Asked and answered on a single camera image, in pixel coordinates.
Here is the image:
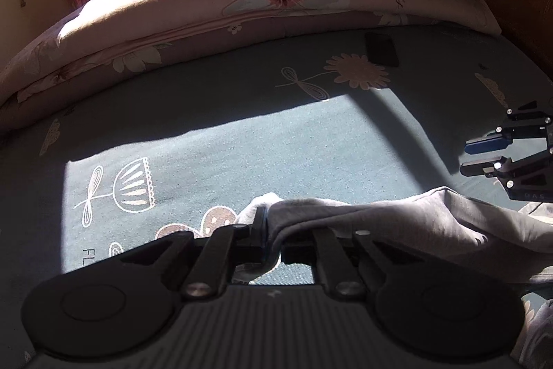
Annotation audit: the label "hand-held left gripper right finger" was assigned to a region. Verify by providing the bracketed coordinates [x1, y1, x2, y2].
[281, 228, 433, 301]

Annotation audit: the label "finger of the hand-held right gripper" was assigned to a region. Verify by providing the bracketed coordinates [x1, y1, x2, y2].
[465, 101, 553, 156]
[460, 148, 553, 188]

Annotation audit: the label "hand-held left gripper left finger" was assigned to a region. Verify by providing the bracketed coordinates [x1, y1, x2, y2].
[116, 207, 266, 301]

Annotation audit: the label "grey sweatpants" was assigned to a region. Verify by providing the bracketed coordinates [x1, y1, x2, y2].
[235, 186, 553, 285]

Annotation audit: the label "black phone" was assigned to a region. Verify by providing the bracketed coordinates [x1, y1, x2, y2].
[365, 31, 400, 68]

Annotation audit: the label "folded pink floral quilt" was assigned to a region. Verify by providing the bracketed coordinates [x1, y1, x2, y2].
[0, 0, 502, 128]

